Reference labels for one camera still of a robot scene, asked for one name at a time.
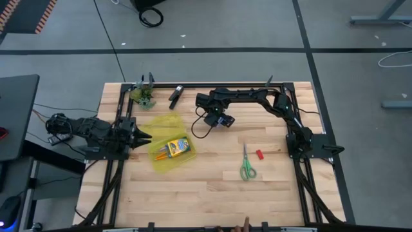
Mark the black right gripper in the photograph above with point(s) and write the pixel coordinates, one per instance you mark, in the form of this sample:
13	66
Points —
210	118

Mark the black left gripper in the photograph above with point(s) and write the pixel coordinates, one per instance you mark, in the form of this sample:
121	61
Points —
127	133

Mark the pale blue sticky note pad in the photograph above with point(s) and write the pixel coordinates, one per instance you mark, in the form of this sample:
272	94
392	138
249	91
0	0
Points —
221	121

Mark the yellow green crayon box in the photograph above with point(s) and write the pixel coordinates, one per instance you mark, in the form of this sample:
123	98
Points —
178	147

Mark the small red eraser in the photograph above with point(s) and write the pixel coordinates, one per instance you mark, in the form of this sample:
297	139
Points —
260	154

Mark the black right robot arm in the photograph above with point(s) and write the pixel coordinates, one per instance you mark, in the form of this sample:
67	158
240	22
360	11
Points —
244	95

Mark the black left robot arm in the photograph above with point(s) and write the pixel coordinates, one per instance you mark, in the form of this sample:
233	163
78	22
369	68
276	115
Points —
90	129

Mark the yellow-green translucent pencil case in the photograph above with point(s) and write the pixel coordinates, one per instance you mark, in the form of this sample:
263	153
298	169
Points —
167	125

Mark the small artificial green plant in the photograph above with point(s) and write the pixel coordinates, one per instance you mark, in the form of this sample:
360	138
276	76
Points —
143	95

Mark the black power adapter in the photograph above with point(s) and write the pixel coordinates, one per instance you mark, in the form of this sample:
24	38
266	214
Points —
61	139

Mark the person's hand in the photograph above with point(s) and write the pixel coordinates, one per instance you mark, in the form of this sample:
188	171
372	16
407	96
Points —
246	225

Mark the dark grey side desk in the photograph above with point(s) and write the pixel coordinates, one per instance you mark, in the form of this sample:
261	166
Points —
17	116

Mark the black computer mouse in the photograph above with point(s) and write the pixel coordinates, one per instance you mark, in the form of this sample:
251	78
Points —
9	209

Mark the orange striped floor mat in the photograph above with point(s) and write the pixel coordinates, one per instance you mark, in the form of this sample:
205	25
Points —
45	16

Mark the short grey metal table foot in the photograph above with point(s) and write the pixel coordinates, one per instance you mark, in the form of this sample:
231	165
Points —
397	104

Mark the grey metal table leg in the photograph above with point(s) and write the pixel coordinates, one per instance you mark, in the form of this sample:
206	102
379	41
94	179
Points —
380	20

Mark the black aluminium table frame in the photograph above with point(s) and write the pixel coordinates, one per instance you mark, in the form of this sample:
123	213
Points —
180	85

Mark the black upright frame post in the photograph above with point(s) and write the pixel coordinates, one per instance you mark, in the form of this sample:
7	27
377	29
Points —
151	79
269	81

